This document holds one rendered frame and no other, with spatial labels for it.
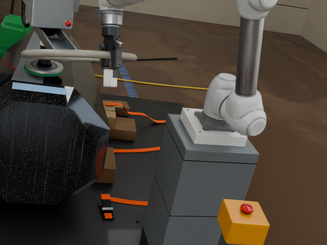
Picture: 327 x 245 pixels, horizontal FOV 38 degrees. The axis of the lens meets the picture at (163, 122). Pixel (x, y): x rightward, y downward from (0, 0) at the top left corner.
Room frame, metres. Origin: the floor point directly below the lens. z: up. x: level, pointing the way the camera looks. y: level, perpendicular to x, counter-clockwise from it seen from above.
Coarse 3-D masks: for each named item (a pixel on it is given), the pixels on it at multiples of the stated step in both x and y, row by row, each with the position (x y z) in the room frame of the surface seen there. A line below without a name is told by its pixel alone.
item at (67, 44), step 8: (24, 16) 2.66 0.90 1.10; (40, 32) 2.40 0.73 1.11; (56, 32) 2.55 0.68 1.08; (48, 40) 2.25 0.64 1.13; (56, 40) 2.42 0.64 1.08; (64, 40) 2.39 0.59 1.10; (48, 48) 2.22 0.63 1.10; (56, 48) 2.29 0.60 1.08; (64, 48) 2.32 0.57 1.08; (72, 48) 2.25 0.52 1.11
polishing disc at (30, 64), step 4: (28, 60) 2.55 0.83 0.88; (32, 60) 2.56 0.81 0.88; (36, 60) 2.57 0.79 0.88; (52, 60) 2.63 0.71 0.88; (28, 64) 2.49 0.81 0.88; (32, 64) 2.50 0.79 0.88; (52, 64) 2.57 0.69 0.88; (56, 64) 2.58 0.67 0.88; (60, 64) 2.59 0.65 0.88; (28, 68) 2.45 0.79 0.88; (32, 68) 2.45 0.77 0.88; (36, 68) 2.46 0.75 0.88; (40, 68) 2.47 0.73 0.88; (44, 68) 2.48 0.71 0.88; (48, 68) 2.50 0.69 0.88; (52, 68) 2.51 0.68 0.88; (56, 68) 2.52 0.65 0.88; (60, 68) 2.53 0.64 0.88; (40, 72) 2.43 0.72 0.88; (44, 72) 2.43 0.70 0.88; (48, 72) 2.44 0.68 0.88; (52, 72) 2.45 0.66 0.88; (56, 72) 2.48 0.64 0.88
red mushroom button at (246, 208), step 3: (243, 204) 1.22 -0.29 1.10; (246, 204) 1.23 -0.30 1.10; (240, 207) 1.22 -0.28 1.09; (243, 207) 1.21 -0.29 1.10; (246, 207) 1.21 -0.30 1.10; (249, 207) 1.21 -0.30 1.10; (252, 207) 1.22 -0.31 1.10; (243, 210) 1.20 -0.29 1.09; (246, 210) 1.20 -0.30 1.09; (249, 210) 1.20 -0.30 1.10; (252, 210) 1.21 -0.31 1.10
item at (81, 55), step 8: (24, 56) 1.82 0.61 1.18; (32, 56) 1.78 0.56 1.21; (40, 56) 1.75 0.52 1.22; (48, 56) 1.74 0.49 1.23; (56, 56) 1.73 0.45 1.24; (64, 56) 1.73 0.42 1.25; (72, 56) 1.73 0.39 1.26; (80, 56) 1.74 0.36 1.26; (88, 56) 1.74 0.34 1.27; (96, 56) 1.76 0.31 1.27; (104, 56) 1.77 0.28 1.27; (128, 56) 1.87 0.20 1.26; (136, 56) 1.96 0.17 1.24
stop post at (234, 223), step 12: (228, 204) 1.23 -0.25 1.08; (240, 204) 1.25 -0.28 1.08; (252, 204) 1.26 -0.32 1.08; (228, 216) 1.18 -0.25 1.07; (240, 216) 1.18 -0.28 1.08; (252, 216) 1.20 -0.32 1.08; (264, 216) 1.21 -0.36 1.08; (228, 228) 1.16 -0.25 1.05; (240, 228) 1.15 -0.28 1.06; (252, 228) 1.16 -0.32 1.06; (264, 228) 1.17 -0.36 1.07; (228, 240) 1.15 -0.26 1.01; (240, 240) 1.16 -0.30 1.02; (252, 240) 1.16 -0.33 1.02; (264, 240) 1.17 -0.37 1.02
